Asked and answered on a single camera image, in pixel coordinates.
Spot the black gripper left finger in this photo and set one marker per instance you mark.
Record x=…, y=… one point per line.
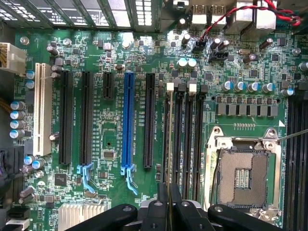
x=154, y=216

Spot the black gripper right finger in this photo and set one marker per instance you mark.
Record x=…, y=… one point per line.
x=185, y=216

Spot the black RAM slot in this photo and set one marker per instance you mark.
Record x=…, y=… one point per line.
x=179, y=144
x=201, y=144
x=165, y=144
x=190, y=144
x=292, y=156
x=303, y=168

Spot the metal locking lever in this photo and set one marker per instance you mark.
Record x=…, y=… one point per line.
x=296, y=134
x=215, y=178

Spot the CPU socket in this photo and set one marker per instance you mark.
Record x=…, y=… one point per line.
x=240, y=173

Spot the metal socket cover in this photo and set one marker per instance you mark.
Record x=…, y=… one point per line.
x=264, y=214

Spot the silver finned heatsink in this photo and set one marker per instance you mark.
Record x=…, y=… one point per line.
x=72, y=214

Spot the green motherboard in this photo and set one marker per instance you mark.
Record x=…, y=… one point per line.
x=108, y=134

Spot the long black expansion slot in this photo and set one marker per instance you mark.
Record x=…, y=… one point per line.
x=86, y=120
x=149, y=120
x=65, y=120

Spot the blue expansion slot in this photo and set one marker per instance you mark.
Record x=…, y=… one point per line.
x=128, y=120

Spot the short black expansion slot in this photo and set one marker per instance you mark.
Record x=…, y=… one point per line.
x=108, y=85

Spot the white expansion slot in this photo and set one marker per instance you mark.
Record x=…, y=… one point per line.
x=42, y=108

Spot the silver rear port block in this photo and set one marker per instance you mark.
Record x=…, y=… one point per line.
x=217, y=18
x=265, y=21
x=245, y=14
x=198, y=18

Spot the white power connector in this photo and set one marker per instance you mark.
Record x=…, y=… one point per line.
x=13, y=60

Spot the open black PC case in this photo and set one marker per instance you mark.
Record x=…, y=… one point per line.
x=72, y=12

